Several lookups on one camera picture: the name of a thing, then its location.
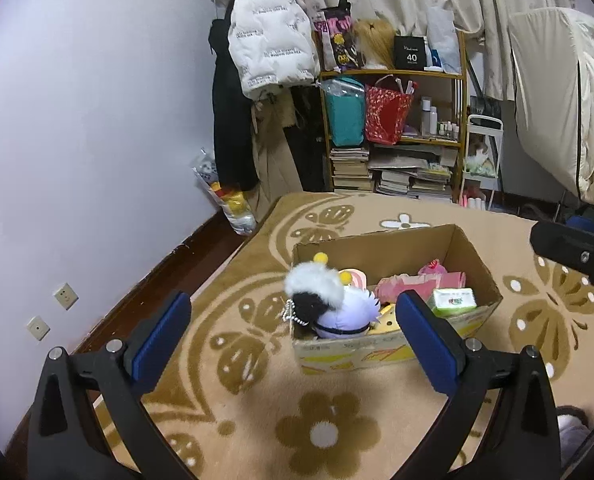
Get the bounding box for stack of books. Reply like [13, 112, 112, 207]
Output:
[369, 143, 458, 203]
[329, 145, 374, 192]

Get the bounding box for white fluffy plush with pompoms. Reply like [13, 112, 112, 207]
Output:
[284, 252, 345, 327]

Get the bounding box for wall socket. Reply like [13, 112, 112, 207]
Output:
[26, 315, 50, 341]
[53, 283, 79, 310]

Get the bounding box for wooden shelf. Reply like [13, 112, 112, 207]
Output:
[315, 20, 467, 202]

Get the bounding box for pink black packaged item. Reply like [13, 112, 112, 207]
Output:
[313, 0, 362, 73]

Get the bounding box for pink strawberry bear plush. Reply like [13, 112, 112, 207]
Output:
[417, 259, 449, 275]

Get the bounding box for cardboard box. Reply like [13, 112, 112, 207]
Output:
[286, 224, 502, 375]

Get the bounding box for stack of books right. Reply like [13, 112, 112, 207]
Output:
[369, 143, 458, 203]

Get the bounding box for lower wall socket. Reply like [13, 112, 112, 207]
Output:
[26, 315, 50, 341]

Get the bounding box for white metal cart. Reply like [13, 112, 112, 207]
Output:
[458, 114, 504, 211]

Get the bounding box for pink swirl roll plush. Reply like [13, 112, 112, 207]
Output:
[339, 269, 367, 290]

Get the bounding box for yellow spotted plush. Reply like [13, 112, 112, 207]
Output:
[369, 304, 401, 335]

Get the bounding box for pink tissue pack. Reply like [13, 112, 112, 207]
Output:
[374, 272, 466, 304]

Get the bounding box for white plastic bag on shelf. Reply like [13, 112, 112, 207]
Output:
[426, 0, 462, 74]

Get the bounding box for black box marked 40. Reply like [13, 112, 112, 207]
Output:
[393, 36, 427, 72]

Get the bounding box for black hanging coat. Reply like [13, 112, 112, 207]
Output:
[208, 18, 259, 192]

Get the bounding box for upper wall socket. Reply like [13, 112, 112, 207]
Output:
[53, 283, 79, 310]

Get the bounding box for white-haired plush doll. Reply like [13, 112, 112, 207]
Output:
[314, 286, 381, 339]

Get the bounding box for green tissue pack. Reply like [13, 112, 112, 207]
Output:
[428, 288, 477, 318]

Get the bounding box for beige patterned carpet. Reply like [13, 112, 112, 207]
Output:
[94, 192, 594, 480]

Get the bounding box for plastic bag of toys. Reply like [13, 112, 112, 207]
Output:
[192, 148, 257, 235]

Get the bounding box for cream hanging quilt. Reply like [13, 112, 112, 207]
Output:
[507, 8, 594, 205]

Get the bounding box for red gift bag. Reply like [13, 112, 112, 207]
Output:
[364, 74, 417, 145]

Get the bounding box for teal bag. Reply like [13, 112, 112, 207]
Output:
[321, 77, 365, 148]

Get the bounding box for white puffer jacket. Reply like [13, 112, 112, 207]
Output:
[227, 0, 320, 101]

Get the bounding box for blonde wig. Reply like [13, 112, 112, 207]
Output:
[353, 18, 396, 70]

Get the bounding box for stack of books left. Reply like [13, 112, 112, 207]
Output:
[329, 145, 374, 192]

